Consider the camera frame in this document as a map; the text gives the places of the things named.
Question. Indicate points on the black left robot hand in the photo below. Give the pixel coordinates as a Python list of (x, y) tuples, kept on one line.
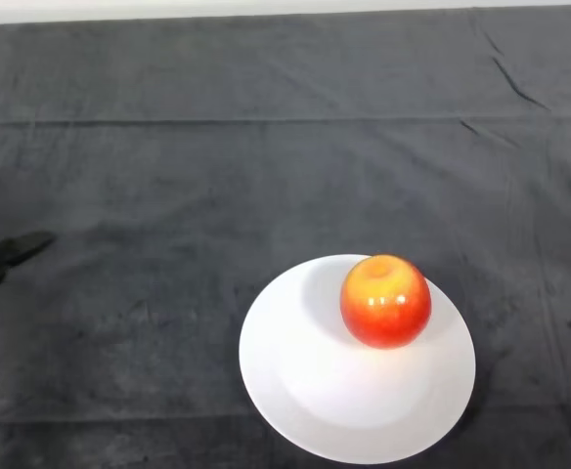
[(2, 254)]

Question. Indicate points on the red yellow apple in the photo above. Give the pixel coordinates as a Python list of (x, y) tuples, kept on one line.
[(385, 308)]

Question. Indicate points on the white round plate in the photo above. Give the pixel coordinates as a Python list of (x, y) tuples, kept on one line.
[(334, 400)]

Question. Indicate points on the dark grey table cloth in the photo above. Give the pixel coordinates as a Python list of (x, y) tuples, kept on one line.
[(266, 171)]

